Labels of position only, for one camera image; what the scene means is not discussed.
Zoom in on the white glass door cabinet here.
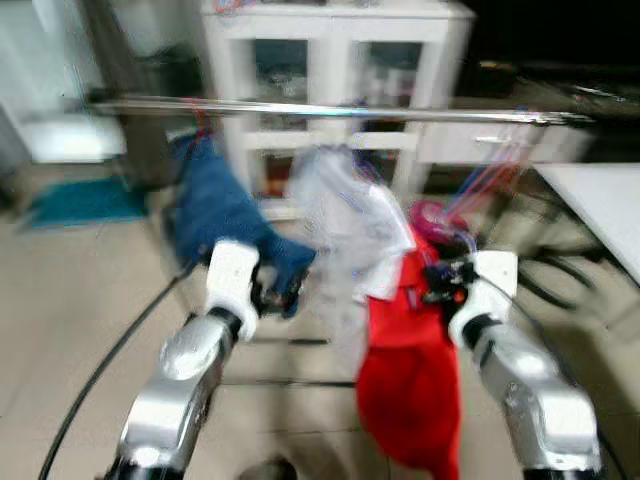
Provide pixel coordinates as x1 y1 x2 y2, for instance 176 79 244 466
205 0 476 221

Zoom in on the white framed glass door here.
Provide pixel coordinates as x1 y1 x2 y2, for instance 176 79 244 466
0 0 101 166

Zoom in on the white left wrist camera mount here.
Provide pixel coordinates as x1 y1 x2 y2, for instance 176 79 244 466
203 240 263 341

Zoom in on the chrome black clothes rack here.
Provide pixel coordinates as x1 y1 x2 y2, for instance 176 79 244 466
88 93 601 386

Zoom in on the grey curtain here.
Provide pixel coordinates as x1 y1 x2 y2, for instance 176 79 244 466
85 0 176 186

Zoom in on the teal floor mat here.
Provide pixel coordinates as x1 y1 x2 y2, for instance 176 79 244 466
25 175 151 229

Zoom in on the blue denim garment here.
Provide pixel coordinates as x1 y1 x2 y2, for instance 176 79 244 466
170 135 316 319

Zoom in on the red garment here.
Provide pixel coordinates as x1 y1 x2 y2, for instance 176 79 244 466
355 225 463 480

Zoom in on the white t-shirt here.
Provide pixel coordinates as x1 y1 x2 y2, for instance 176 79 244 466
290 148 416 371

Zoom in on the pink vacuum cleaner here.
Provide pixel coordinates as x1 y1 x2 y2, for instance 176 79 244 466
410 200 476 251

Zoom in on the dark robot foot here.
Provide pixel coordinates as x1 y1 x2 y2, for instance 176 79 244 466
238 458 298 480

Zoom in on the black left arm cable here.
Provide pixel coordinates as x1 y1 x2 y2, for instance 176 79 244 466
40 265 213 480

